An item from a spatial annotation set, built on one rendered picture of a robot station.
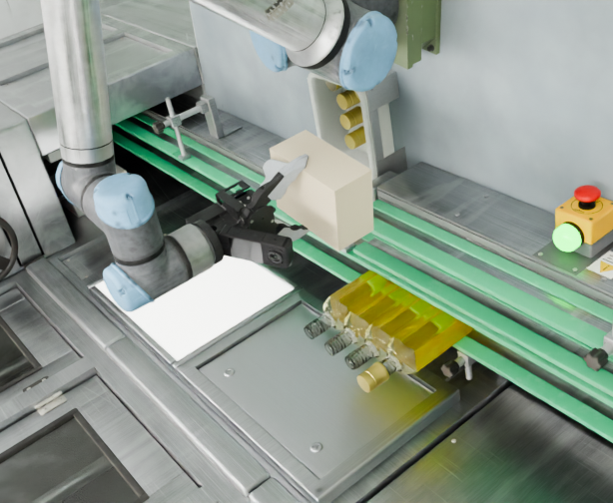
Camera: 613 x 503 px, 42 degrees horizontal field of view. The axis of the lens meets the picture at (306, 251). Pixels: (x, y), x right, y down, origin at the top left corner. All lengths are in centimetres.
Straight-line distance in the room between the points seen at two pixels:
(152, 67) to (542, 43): 119
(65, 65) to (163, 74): 110
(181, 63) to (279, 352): 93
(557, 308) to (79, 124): 75
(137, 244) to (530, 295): 60
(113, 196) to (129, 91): 112
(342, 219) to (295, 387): 45
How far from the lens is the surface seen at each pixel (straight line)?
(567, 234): 132
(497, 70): 141
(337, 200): 121
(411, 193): 154
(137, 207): 110
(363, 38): 118
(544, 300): 130
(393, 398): 152
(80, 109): 117
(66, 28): 114
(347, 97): 165
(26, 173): 215
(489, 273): 135
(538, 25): 133
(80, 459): 167
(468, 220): 145
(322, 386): 157
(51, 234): 223
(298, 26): 114
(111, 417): 171
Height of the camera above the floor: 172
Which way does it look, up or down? 26 degrees down
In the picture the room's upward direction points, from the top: 121 degrees counter-clockwise
